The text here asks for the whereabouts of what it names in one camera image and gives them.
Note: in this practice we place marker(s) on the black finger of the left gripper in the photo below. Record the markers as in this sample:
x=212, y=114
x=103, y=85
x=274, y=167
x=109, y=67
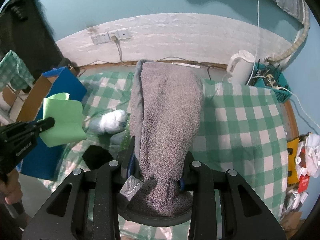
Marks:
x=45, y=124

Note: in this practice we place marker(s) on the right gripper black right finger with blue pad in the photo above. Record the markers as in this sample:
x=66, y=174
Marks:
x=225, y=201

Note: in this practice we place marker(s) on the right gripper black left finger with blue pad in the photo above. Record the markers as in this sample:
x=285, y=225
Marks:
x=84, y=206

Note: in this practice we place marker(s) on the light green cloth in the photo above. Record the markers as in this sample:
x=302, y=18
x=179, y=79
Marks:
x=68, y=118

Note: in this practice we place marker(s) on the black sock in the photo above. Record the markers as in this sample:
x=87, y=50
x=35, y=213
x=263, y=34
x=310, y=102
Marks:
x=96, y=156

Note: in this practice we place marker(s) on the grey sock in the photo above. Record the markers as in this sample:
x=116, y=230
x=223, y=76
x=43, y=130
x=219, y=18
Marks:
x=116, y=139

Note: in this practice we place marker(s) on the grey brown towel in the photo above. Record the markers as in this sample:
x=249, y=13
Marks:
x=165, y=103

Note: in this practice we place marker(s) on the green glitter sponge cloth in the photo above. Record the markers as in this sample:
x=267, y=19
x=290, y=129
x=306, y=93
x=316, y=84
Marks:
x=125, y=143

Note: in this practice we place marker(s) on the person's hand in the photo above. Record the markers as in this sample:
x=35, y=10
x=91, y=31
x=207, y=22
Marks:
x=12, y=189

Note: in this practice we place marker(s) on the blue cardboard box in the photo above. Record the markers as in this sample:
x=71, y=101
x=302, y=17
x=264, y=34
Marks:
x=43, y=162

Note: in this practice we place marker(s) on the green checkered tablecloth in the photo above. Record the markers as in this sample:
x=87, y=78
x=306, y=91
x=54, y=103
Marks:
x=241, y=127

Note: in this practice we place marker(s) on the black hanging clothes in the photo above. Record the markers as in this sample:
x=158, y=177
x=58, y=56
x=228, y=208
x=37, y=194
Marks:
x=25, y=32

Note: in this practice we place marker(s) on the teal plastic basket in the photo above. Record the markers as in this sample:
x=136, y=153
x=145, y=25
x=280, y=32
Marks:
x=271, y=77

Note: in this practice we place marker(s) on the white electric kettle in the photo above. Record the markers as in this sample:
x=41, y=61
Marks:
x=240, y=67

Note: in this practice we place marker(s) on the white wall socket strip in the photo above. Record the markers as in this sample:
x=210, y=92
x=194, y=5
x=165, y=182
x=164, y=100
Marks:
x=111, y=36

